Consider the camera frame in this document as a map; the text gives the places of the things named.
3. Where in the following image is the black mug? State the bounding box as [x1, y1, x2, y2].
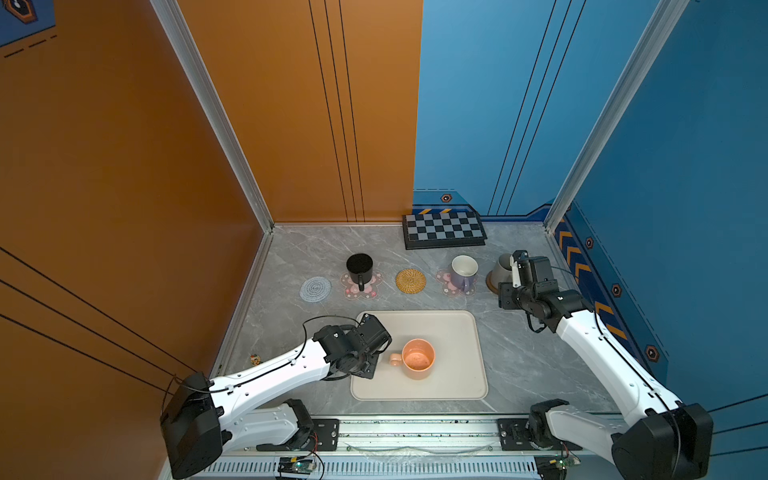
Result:
[346, 253, 374, 292]

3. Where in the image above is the right small circuit board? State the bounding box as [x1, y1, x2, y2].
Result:
[534, 457, 581, 480]

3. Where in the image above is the aluminium front rail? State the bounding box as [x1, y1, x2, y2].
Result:
[167, 412, 673, 458]

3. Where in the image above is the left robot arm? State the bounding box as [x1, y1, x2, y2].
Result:
[160, 315, 392, 479]

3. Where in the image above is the green circuit board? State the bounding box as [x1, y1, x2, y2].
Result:
[276, 457, 320, 479]

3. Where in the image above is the grey green mug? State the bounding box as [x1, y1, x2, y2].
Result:
[487, 253, 515, 289]

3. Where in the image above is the light blue woven coaster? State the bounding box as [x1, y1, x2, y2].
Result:
[299, 276, 332, 303]

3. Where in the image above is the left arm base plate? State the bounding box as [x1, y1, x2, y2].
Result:
[256, 419, 340, 452]

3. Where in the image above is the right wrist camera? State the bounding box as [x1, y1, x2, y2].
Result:
[512, 250, 557, 291]

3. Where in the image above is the lavender mug white inside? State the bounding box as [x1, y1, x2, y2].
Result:
[450, 255, 479, 293]

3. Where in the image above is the pink flower coaster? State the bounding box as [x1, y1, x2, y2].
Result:
[435, 269, 476, 297]
[341, 271, 383, 300]

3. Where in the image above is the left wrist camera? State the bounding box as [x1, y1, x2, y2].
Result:
[356, 312, 392, 355]

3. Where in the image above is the woven rattan coaster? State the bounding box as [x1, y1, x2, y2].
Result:
[395, 268, 427, 295]

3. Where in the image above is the brown wooden coaster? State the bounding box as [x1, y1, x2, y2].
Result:
[485, 276, 499, 295]

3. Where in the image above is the folded checkerboard box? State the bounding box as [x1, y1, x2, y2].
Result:
[402, 209, 487, 250]

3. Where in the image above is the orange pink mug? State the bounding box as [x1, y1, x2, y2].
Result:
[389, 338, 436, 380]

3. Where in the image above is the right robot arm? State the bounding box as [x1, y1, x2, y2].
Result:
[498, 282, 714, 479]

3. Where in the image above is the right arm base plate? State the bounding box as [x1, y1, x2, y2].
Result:
[496, 417, 560, 451]

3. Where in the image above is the cream serving tray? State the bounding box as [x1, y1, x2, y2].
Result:
[351, 310, 488, 401]

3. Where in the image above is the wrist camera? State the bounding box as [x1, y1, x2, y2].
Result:
[356, 312, 392, 355]
[512, 250, 557, 291]

